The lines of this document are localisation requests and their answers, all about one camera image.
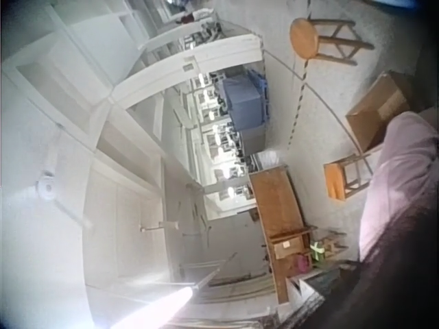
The green plastic container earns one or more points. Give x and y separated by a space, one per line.
317 250

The blue plastic crate stack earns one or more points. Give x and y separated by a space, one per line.
245 103

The square wooden stool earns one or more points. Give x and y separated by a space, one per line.
337 181

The brown cardboard box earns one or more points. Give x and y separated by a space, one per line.
374 113

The round wooden stool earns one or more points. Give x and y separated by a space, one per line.
305 36

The pink bag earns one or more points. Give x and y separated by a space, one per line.
303 263

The long wooden table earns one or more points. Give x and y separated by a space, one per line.
276 209

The small wooden stool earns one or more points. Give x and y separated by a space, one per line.
331 243

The fluorescent tube light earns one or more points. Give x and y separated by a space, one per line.
178 300

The striped floor tape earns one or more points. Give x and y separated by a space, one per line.
297 103

